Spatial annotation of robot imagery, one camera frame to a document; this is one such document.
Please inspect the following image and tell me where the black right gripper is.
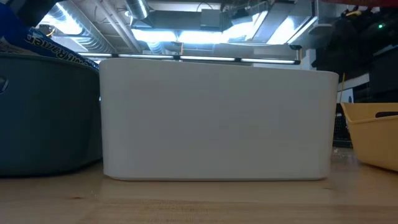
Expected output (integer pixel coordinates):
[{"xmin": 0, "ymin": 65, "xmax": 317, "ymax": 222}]
[{"xmin": 310, "ymin": 6, "xmax": 376, "ymax": 73}]

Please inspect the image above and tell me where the yellow plastic bin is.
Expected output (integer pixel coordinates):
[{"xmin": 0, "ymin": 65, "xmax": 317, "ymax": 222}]
[{"xmin": 340, "ymin": 102, "xmax": 398, "ymax": 173}]

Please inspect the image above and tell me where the blue Maruchan ramen packet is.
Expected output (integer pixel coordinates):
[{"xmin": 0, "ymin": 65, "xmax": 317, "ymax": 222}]
[
  {"xmin": 0, "ymin": 2, "xmax": 100, "ymax": 71},
  {"xmin": 0, "ymin": 36, "xmax": 34, "ymax": 56}
]

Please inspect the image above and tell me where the grey ceiling box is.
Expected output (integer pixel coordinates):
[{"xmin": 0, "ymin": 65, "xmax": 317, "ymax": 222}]
[{"xmin": 200, "ymin": 8, "xmax": 223, "ymax": 29}]

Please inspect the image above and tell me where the white plastic bin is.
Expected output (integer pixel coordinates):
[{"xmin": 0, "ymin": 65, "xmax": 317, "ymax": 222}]
[{"xmin": 99, "ymin": 57, "xmax": 340, "ymax": 182}]

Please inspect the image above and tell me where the dark blue plastic bin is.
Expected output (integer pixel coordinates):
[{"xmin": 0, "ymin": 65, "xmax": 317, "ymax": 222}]
[{"xmin": 0, "ymin": 51, "xmax": 104, "ymax": 179}]

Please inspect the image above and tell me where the white wall board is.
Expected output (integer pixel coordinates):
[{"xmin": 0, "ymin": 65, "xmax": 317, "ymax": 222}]
[{"xmin": 336, "ymin": 72, "xmax": 371, "ymax": 105}]

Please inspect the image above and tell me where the yellow hanging cable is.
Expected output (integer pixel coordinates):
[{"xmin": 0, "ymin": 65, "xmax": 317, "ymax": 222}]
[{"xmin": 339, "ymin": 72, "xmax": 346, "ymax": 104}]

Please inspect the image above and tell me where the black aluminium table frame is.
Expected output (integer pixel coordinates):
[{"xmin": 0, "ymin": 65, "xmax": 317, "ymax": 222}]
[{"xmin": 76, "ymin": 52, "xmax": 302, "ymax": 65}]

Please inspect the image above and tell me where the silver ceiling duct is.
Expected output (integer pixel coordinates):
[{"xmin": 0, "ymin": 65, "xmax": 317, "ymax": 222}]
[{"xmin": 29, "ymin": 0, "xmax": 118, "ymax": 54}]

